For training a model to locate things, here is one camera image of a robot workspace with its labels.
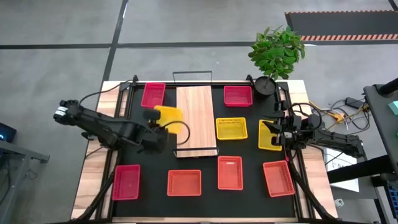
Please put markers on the black aluminium rig frame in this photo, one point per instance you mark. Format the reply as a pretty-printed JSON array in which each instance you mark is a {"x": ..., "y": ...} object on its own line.
[{"x": 130, "y": 99}]

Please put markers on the small white object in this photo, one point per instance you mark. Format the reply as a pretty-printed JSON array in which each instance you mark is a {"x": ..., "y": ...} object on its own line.
[{"x": 339, "y": 203}]

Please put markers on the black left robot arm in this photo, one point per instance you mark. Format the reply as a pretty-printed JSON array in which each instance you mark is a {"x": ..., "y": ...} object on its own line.
[{"x": 109, "y": 126}]

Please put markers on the red plastic basket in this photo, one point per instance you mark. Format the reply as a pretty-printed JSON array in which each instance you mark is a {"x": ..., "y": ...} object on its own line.
[
  {"x": 153, "y": 95},
  {"x": 126, "y": 182},
  {"x": 238, "y": 96}
]

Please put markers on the teal box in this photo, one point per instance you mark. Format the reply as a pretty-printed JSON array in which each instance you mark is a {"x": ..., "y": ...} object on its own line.
[{"x": 394, "y": 107}]

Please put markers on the black power adapter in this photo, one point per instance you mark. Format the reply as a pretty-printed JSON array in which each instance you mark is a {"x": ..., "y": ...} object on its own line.
[{"x": 354, "y": 102}]

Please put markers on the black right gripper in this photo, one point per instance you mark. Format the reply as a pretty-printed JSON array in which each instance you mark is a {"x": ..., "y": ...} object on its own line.
[{"x": 290, "y": 133}]

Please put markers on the green leafy plant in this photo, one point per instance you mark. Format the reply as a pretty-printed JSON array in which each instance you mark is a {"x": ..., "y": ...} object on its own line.
[{"x": 276, "y": 53}]

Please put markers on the black desk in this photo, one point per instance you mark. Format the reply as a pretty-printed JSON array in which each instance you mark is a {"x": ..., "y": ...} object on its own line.
[{"x": 382, "y": 118}]

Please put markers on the yellow plug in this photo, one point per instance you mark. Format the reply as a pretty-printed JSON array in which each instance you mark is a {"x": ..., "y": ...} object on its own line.
[{"x": 337, "y": 117}]

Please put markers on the blue crate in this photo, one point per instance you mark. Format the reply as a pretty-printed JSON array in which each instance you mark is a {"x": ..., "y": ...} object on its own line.
[{"x": 394, "y": 197}]

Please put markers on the black ramp with hazard stripes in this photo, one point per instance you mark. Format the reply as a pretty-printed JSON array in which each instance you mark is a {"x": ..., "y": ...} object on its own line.
[{"x": 342, "y": 25}]

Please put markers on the orange plastic basket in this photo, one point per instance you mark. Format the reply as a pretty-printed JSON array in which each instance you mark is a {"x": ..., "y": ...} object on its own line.
[
  {"x": 278, "y": 179},
  {"x": 184, "y": 183},
  {"x": 230, "y": 173}
]

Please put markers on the black plant pot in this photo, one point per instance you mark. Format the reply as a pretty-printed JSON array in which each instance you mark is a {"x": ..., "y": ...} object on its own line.
[{"x": 265, "y": 87}]

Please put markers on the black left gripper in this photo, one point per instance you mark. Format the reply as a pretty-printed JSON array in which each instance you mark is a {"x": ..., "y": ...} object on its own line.
[{"x": 155, "y": 138}]

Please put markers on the black table mat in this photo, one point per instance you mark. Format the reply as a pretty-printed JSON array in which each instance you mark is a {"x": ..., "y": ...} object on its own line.
[{"x": 205, "y": 205}]

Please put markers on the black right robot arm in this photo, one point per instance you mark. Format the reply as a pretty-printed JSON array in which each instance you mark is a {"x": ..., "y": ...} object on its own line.
[{"x": 335, "y": 140}]

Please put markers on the white printed box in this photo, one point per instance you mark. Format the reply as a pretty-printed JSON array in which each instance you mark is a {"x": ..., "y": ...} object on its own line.
[{"x": 342, "y": 180}]

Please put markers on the yellow plastic basket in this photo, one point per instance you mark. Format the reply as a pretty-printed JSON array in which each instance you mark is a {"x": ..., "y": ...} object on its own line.
[
  {"x": 171, "y": 116},
  {"x": 265, "y": 137},
  {"x": 231, "y": 128}
]

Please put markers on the grey metal desk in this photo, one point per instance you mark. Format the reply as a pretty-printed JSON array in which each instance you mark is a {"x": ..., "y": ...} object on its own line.
[{"x": 18, "y": 152}]

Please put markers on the dark screen device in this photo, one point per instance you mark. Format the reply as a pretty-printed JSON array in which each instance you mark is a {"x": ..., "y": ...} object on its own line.
[{"x": 6, "y": 132}]

